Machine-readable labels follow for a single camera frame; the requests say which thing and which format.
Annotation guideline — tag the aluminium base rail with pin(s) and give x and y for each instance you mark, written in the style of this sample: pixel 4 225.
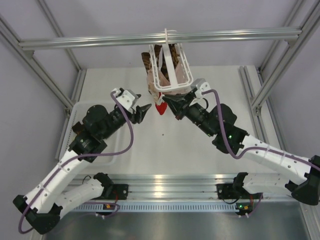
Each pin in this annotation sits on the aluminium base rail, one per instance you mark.
pixel 190 187

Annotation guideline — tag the brown checkered hanging sock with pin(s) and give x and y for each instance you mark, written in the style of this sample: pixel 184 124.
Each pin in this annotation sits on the brown checkered hanging sock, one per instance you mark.
pixel 174 57

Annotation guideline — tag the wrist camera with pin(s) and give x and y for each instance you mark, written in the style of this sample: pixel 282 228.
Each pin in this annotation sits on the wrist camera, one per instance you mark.
pixel 199 86
pixel 125 97

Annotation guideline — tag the perforated cable duct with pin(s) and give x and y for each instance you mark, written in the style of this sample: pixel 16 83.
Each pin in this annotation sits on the perforated cable duct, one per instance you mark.
pixel 174 207

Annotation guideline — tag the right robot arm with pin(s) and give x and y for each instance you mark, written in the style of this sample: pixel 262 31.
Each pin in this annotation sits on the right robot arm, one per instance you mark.
pixel 295 176

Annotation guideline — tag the red sock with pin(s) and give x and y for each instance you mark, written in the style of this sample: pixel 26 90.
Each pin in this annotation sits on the red sock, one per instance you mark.
pixel 161 105

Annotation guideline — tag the brown striped sock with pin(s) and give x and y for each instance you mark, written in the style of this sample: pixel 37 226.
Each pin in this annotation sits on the brown striped sock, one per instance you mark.
pixel 146 60

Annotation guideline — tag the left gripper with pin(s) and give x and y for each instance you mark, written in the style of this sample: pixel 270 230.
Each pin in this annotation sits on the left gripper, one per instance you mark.
pixel 141 112

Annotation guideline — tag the pink sock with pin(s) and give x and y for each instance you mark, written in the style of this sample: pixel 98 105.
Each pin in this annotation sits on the pink sock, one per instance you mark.
pixel 165 82

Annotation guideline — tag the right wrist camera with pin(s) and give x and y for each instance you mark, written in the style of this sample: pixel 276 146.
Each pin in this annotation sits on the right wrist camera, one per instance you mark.
pixel 199 86

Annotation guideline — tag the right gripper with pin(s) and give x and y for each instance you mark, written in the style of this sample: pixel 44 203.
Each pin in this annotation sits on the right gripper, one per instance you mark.
pixel 180 103

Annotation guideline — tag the white plastic sock hanger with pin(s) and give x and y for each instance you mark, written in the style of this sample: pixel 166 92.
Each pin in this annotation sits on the white plastic sock hanger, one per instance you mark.
pixel 165 51

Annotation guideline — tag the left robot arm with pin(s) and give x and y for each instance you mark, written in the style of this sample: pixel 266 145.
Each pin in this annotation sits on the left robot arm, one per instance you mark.
pixel 45 205

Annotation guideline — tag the cream patterned sock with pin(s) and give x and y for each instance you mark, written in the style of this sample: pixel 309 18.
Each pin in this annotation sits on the cream patterned sock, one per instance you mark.
pixel 156 95

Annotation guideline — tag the white plastic bin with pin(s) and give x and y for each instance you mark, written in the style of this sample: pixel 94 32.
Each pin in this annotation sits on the white plastic bin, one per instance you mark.
pixel 113 143

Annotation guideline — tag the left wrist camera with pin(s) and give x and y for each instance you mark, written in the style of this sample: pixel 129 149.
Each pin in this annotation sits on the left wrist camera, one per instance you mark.
pixel 125 97

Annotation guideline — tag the aluminium crossbar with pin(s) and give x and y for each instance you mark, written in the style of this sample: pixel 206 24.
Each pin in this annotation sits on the aluminium crossbar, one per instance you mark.
pixel 259 34

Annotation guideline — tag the brown checkered sock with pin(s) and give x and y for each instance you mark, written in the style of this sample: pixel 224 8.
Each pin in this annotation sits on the brown checkered sock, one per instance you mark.
pixel 78 128
pixel 174 57

